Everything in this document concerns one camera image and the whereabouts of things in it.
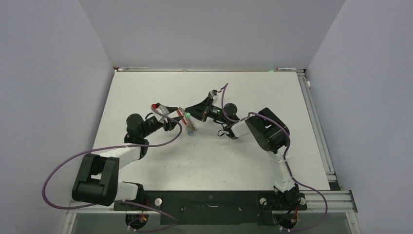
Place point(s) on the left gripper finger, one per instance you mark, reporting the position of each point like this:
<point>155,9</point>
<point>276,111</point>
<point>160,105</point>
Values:
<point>170,124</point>
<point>168,110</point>

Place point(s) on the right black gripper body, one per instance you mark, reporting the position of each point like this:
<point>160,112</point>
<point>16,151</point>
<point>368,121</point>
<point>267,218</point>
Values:
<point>213,112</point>

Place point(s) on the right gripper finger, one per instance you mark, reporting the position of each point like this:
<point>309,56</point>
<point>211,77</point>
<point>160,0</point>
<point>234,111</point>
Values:
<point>196,114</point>
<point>198,108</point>

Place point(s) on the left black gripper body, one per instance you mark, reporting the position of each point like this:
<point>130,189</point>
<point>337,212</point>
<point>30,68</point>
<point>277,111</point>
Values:
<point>151,127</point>

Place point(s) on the red-handled metal key holder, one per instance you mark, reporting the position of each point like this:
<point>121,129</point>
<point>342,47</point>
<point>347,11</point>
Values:
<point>188,122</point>

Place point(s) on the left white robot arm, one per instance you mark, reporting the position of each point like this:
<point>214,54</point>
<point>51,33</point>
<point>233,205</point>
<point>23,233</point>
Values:
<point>97,180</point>

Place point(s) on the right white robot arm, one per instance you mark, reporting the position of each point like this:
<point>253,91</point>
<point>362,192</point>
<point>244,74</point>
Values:
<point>268,130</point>

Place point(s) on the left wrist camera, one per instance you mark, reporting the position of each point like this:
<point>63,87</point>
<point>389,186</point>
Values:
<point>159,111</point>

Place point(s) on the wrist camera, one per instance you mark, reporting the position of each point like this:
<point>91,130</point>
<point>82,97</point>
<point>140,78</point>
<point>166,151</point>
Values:
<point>159,111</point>
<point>213,94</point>

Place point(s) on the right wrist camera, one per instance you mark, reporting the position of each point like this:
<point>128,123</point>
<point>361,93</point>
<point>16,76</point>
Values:
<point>213,94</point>

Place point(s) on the aluminium back rail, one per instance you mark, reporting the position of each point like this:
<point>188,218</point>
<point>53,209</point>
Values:
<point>234,69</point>

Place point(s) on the aluminium rail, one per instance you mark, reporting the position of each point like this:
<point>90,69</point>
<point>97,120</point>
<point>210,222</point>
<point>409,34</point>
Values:
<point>337,202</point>
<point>317,128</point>
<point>234,69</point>

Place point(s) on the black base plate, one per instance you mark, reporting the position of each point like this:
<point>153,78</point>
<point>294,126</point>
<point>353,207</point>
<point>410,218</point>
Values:
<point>260,207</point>

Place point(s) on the aluminium right rail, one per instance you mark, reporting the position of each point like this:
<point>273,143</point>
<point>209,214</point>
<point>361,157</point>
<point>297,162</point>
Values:
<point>317,128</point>

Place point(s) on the aluminium front rail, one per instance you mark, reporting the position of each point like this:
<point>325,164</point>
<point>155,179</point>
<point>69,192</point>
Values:
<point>337,202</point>

